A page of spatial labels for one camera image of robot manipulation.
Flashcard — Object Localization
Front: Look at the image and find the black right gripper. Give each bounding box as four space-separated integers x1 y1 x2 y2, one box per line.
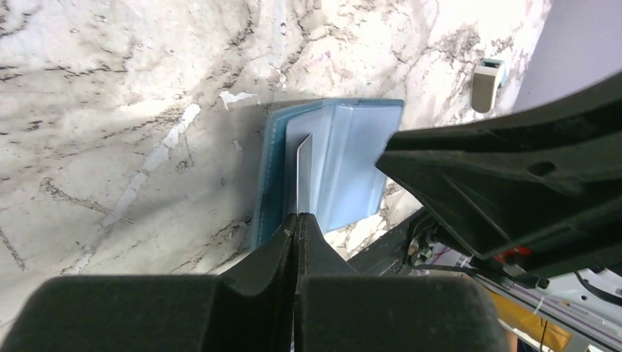
349 74 621 278

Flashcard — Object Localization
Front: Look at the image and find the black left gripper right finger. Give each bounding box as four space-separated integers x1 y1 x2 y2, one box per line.
293 213 510 351

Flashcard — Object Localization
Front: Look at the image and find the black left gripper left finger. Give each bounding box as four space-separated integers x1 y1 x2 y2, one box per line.
1 214 298 351

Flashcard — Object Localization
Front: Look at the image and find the black credit card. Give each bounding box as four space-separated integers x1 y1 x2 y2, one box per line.
296 135 312 213

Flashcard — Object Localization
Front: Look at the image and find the blue card holder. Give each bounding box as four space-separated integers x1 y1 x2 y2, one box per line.
252 98 404 249

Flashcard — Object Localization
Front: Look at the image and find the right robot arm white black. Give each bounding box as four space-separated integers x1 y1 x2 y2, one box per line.
351 74 621 351

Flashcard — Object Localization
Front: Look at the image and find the small white tape dispenser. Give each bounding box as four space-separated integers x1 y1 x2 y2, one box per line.
470 58 507 114

